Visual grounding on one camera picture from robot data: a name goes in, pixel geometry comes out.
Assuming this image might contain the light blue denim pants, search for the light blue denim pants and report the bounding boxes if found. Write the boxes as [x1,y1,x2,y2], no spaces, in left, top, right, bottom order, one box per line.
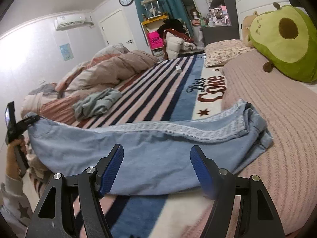
[28,100,273,196]

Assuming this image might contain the grey star-print sleeve forearm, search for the grey star-print sleeve forearm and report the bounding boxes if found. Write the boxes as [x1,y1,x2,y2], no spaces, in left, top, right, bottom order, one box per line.
[1,176,33,237]

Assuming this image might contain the person's left hand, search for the person's left hand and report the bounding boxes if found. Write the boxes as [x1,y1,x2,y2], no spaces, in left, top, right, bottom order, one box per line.
[5,136,26,180]

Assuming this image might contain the pink ribbed pillow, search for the pink ribbed pillow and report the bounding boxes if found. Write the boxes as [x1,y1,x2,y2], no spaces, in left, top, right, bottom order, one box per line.
[221,51,316,237]

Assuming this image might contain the grey-green crumpled garment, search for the grey-green crumpled garment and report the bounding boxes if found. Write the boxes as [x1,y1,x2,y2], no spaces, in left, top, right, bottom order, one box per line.
[73,88,122,121]

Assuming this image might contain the striped Diet Coke blanket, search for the striped Diet Coke blanket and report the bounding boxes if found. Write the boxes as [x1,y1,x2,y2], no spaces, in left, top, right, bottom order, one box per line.
[71,54,226,237]

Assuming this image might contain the pink and beige duvet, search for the pink and beige duvet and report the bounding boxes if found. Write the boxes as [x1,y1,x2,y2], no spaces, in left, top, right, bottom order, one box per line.
[20,44,158,125]

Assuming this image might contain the small white box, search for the small white box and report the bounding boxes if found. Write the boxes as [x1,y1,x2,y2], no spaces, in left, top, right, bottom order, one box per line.
[175,65,182,73]

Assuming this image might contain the floral pillow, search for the floral pillow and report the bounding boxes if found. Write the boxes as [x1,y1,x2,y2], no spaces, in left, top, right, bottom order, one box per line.
[204,39,255,68]

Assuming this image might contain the white door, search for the white door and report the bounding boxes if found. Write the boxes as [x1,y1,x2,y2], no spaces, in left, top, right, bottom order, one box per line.
[99,9,137,51]

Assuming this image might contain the white puffer jacket pile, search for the white puffer jacket pile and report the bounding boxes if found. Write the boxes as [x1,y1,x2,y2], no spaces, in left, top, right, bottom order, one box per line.
[158,19,197,60]

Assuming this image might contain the bright pink bag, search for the bright pink bag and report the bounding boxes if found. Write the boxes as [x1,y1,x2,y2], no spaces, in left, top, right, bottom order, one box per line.
[147,31,163,50]

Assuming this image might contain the dark grey bookshelf desk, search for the dark grey bookshelf desk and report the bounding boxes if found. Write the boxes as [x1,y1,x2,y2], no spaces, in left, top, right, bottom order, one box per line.
[193,0,240,45]

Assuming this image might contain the green avocado plush toy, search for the green avocado plush toy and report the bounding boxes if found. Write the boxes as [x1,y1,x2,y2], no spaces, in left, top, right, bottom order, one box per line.
[249,2,316,83]

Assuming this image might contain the tan plush toy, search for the tan plush toy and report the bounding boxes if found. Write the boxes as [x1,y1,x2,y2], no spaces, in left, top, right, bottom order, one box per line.
[242,11,258,47]

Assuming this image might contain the yellow shelf unit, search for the yellow shelf unit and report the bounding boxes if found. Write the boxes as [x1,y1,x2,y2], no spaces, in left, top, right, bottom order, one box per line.
[140,0,169,57]

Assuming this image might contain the blue wall poster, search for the blue wall poster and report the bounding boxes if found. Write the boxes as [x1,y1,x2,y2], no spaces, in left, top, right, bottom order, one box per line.
[60,43,74,61]

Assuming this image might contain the white wall air conditioner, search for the white wall air conditioner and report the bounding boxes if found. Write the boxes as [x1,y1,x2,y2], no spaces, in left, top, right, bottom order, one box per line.
[54,14,94,31]

